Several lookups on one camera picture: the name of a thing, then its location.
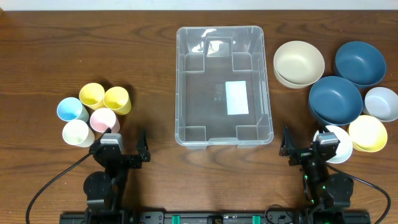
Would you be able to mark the beige bowl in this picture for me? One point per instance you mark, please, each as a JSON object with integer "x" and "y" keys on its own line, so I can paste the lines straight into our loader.
{"x": 298, "y": 64}

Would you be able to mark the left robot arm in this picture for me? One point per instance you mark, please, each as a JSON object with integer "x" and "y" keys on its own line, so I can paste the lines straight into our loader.
{"x": 105, "y": 189}

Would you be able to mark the yellow bowl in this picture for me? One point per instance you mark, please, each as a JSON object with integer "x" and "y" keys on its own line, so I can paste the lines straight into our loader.
{"x": 368, "y": 134}

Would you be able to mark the yellow cup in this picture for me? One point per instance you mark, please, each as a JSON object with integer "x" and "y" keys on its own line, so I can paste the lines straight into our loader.
{"x": 117, "y": 99}
{"x": 92, "y": 95}

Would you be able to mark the pink cup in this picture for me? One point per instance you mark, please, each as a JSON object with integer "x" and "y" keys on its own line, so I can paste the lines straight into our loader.
{"x": 104, "y": 118}

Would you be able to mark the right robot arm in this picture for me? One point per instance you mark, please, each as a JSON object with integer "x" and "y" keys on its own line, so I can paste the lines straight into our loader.
{"x": 326, "y": 191}

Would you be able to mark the cream white cup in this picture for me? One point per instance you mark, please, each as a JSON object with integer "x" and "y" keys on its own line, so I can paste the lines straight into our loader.
{"x": 77, "y": 133}

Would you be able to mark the white bowl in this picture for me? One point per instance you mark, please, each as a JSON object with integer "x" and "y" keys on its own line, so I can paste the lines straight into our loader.
{"x": 345, "y": 147}

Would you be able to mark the yellow cup left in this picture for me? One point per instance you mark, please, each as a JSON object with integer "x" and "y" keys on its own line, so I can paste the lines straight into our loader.
{"x": 92, "y": 95}

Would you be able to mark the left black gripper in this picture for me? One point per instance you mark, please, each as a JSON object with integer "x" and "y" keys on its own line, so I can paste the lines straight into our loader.
{"x": 125, "y": 159}

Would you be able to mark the clear plastic storage bin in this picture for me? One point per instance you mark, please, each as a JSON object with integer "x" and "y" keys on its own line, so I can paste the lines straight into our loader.
{"x": 207, "y": 58}

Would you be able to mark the light blue cup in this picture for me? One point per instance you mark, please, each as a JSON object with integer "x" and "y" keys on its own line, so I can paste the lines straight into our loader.
{"x": 71, "y": 109}

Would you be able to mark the light grey bowl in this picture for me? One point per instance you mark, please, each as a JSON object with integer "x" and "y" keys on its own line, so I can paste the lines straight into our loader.
{"x": 381, "y": 103}

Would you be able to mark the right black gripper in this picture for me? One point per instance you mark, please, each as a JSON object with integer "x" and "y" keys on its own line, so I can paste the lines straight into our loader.
{"x": 304, "y": 155}

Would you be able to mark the dark blue bowl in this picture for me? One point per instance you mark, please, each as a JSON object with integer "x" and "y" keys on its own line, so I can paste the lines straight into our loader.
{"x": 360, "y": 63}
{"x": 335, "y": 101}

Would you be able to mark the yellow cup right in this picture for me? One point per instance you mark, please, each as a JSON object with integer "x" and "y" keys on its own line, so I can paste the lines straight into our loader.
{"x": 117, "y": 99}

